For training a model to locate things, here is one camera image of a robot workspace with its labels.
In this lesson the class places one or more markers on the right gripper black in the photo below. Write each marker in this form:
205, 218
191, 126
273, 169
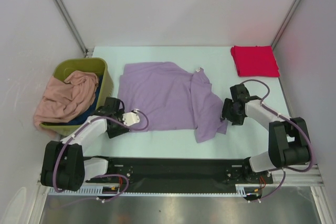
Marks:
237, 120

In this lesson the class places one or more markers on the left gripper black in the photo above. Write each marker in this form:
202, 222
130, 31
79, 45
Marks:
113, 132

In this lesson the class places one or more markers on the purple t shirt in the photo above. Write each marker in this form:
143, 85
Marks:
171, 98

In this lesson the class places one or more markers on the right corner aluminium post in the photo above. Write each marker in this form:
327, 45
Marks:
288, 17

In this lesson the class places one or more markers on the aluminium frame rail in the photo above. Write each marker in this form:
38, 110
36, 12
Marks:
313, 174

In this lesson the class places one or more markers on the white slotted cable duct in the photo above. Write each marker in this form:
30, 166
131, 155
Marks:
107, 191

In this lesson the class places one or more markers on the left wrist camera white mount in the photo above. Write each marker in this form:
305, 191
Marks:
131, 118

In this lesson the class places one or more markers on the corner aluminium post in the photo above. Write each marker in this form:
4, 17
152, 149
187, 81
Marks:
71, 25
288, 17

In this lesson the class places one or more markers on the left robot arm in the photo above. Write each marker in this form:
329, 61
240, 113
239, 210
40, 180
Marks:
64, 165

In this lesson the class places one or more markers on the pink t shirt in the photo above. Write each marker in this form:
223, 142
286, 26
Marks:
63, 101

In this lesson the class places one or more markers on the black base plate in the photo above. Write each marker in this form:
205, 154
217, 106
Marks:
177, 186

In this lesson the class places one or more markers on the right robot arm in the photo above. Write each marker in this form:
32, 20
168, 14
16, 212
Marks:
289, 146

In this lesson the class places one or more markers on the left corner aluminium post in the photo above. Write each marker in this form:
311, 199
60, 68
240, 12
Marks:
71, 25

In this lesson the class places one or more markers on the blue t shirt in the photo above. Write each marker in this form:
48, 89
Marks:
82, 117

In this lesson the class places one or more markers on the folded red t shirt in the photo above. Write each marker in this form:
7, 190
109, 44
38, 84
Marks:
255, 61

